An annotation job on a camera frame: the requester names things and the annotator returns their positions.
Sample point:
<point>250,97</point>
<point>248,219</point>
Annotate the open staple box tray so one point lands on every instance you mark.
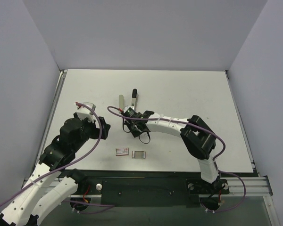
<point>138,154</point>

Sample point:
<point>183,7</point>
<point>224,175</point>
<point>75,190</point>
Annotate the red white staple box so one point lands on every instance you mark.
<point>122,151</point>

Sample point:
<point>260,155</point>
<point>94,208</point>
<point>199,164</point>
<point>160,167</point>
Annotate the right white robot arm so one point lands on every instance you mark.
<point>194,132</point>

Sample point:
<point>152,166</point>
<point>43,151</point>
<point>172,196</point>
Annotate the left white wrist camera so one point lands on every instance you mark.
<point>85,110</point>

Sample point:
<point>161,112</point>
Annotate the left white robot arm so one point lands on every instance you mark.
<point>33,205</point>

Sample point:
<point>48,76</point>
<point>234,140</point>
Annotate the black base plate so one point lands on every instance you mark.
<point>149,188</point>

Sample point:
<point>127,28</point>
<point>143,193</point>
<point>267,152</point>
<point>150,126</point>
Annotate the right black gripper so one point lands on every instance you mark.
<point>128,112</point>

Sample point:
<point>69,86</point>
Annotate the beige stapler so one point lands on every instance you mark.
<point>120,102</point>

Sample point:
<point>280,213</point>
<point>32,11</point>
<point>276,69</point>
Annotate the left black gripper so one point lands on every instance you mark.
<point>104,127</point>

